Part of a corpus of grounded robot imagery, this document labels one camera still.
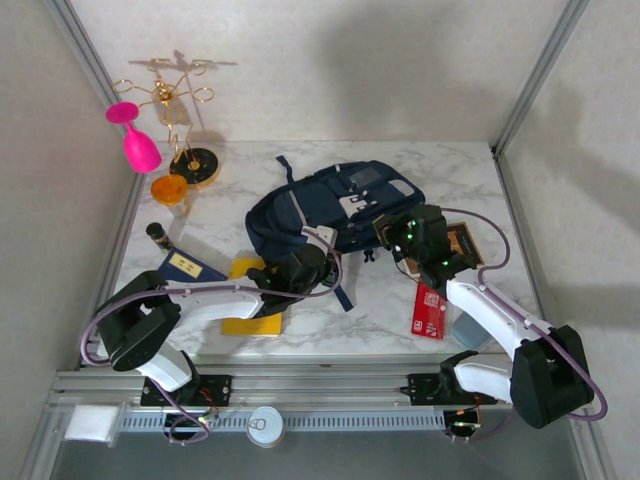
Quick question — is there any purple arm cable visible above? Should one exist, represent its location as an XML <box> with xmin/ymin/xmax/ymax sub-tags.
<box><xmin>442</xmin><ymin>207</ymin><xmax>610</xmax><ymax>445</ymax></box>
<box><xmin>79</xmin><ymin>227</ymin><xmax>346</xmax><ymax>446</ymax></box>

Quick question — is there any aluminium mounting rail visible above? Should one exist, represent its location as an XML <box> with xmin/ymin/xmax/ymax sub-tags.
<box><xmin>47</xmin><ymin>352</ymin><xmax>594</xmax><ymax>414</ymax></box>

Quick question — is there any orange plastic wine glass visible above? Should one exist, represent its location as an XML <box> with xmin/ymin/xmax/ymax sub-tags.
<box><xmin>150</xmin><ymin>173</ymin><xmax>194</xmax><ymax>217</ymax></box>

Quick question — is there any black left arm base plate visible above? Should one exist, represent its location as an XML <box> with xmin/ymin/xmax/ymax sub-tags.
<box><xmin>139</xmin><ymin>374</ymin><xmax>234</xmax><ymax>407</ymax></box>

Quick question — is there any navy blue backpack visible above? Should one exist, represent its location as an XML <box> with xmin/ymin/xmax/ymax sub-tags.
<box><xmin>244</xmin><ymin>155</ymin><xmax>427</xmax><ymax>314</ymax></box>

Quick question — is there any blue box with label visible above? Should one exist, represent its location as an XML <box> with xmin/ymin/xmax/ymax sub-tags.
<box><xmin>159</xmin><ymin>248</ymin><xmax>227</xmax><ymax>284</ymax></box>

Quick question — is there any silver tin can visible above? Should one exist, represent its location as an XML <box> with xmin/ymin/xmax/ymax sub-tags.
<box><xmin>245</xmin><ymin>405</ymin><xmax>285</xmax><ymax>448</ymax></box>

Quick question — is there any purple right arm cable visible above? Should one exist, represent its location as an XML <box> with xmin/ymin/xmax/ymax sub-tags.
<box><xmin>442</xmin><ymin>207</ymin><xmax>610</xmax><ymax>445</ymax></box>

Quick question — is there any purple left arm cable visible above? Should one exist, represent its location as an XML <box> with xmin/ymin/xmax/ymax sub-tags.
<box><xmin>79</xmin><ymin>227</ymin><xmax>346</xmax><ymax>446</ymax></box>

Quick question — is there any aluminium frame post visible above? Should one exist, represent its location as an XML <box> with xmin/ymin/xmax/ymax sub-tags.
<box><xmin>42</xmin><ymin>0</ymin><xmax>131</xmax><ymax>151</ymax></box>
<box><xmin>492</xmin><ymin>0</ymin><xmax>591</xmax><ymax>156</ymax></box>

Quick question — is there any small black bottle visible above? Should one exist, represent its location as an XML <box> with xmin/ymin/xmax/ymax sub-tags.
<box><xmin>145</xmin><ymin>222</ymin><xmax>177</xmax><ymax>254</ymax></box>

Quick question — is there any grey-blue pencil case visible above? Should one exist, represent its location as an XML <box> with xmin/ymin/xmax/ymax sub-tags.
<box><xmin>452</xmin><ymin>309</ymin><xmax>495</xmax><ymax>351</ymax></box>

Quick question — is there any red card package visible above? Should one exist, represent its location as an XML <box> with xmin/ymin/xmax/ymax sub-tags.
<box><xmin>410</xmin><ymin>279</ymin><xmax>454</xmax><ymax>340</ymax></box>

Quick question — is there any yellow book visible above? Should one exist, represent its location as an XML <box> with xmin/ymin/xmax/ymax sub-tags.
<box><xmin>221</xmin><ymin>258</ymin><xmax>287</xmax><ymax>338</ymax></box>

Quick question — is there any white foam block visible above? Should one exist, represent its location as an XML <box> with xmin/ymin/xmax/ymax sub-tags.
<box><xmin>63</xmin><ymin>405</ymin><xmax>121</xmax><ymax>444</ymax></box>

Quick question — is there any brown book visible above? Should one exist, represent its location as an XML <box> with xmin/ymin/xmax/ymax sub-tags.
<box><xmin>405</xmin><ymin>223</ymin><xmax>485</xmax><ymax>281</ymax></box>

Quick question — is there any grey slotted cable duct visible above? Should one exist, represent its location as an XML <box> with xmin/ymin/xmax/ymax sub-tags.
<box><xmin>117</xmin><ymin>410</ymin><xmax>446</xmax><ymax>432</ymax></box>

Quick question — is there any pink plastic wine glass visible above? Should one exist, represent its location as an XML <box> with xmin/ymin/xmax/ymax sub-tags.
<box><xmin>104</xmin><ymin>101</ymin><xmax>164</xmax><ymax>175</ymax></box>

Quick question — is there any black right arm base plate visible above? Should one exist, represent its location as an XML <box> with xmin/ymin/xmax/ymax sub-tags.
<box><xmin>407</xmin><ymin>372</ymin><xmax>499</xmax><ymax>406</ymax></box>

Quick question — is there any gold wire glass rack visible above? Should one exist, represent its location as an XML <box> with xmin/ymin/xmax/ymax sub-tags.
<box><xmin>112</xmin><ymin>74</ymin><xmax>222</xmax><ymax>190</ymax></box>

